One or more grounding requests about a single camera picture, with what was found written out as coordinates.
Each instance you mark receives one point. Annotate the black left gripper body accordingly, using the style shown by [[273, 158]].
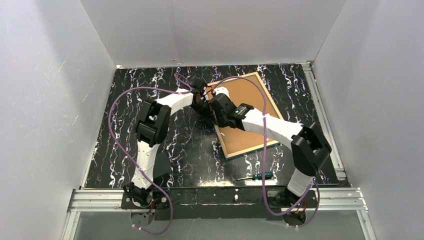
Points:
[[201, 108]]

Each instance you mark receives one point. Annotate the blue picture frame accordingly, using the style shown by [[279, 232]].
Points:
[[250, 90]]

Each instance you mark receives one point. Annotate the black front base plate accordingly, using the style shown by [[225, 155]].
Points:
[[246, 202]]

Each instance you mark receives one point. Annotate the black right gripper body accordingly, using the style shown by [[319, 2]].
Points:
[[216, 117]]

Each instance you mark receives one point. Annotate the aluminium right side rail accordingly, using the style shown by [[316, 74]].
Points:
[[323, 119]]

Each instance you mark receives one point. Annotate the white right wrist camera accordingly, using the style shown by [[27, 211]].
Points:
[[219, 90]]

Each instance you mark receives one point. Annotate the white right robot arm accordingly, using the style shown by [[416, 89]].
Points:
[[309, 147]]

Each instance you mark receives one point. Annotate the green handled screwdriver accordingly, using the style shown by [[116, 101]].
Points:
[[256, 177]]

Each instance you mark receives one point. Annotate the aluminium front rail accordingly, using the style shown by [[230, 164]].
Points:
[[97, 214]]

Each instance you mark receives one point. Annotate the black right arm base motor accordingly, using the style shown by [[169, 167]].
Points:
[[282, 199]]

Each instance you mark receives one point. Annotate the black square pad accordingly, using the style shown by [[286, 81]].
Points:
[[162, 165]]

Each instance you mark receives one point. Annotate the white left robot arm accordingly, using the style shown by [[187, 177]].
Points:
[[151, 129]]

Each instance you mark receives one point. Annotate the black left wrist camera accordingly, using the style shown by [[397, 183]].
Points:
[[198, 87]]

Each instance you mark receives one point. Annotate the aluminium rail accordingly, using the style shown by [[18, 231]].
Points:
[[323, 119], [97, 214]]

